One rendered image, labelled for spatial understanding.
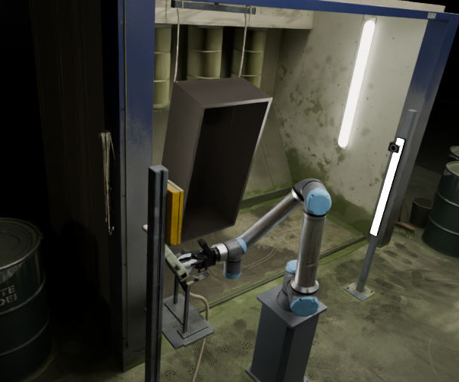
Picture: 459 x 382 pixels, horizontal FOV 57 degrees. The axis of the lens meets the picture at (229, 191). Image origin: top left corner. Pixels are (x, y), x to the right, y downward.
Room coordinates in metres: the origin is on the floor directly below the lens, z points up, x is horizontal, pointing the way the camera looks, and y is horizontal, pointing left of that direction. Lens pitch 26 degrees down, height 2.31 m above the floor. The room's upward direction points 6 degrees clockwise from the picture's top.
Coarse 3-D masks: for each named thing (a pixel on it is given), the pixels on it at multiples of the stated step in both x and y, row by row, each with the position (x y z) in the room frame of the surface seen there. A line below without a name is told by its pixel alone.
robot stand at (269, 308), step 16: (272, 304) 1.97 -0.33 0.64; (320, 304) 2.02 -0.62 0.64; (272, 320) 1.93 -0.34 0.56; (288, 320) 1.85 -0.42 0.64; (304, 320) 1.87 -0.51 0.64; (256, 336) 2.01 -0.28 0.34; (272, 336) 1.91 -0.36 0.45; (288, 336) 1.84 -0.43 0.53; (304, 336) 1.91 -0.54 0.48; (256, 352) 1.99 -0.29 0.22; (272, 352) 1.89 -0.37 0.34; (288, 352) 1.84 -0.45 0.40; (304, 352) 1.94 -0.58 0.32; (256, 368) 1.97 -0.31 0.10; (272, 368) 1.87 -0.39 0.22; (288, 368) 1.86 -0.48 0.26; (304, 368) 1.97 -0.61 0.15
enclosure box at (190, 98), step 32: (192, 96) 2.65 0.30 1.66; (224, 96) 2.77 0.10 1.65; (256, 96) 2.90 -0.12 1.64; (192, 128) 2.63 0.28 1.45; (224, 128) 3.24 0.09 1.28; (256, 128) 3.04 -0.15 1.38; (192, 160) 2.63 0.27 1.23; (224, 160) 3.31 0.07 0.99; (192, 192) 3.21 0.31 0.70; (224, 192) 3.28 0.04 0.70; (192, 224) 3.03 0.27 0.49; (224, 224) 3.12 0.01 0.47
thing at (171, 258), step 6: (144, 228) 1.87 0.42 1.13; (168, 252) 1.64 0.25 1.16; (168, 258) 1.60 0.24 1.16; (174, 258) 1.59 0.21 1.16; (168, 264) 1.57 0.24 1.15; (174, 264) 1.55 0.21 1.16; (180, 264) 1.55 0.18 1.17; (174, 270) 1.52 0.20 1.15; (180, 270) 1.51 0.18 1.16; (186, 270) 1.51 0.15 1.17; (180, 276) 1.49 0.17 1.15; (186, 276) 1.50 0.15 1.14; (180, 282) 1.60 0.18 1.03; (186, 282) 1.61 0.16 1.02
